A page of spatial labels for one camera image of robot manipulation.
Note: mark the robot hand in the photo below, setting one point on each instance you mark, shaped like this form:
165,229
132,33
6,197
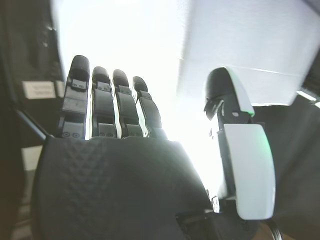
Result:
112,195

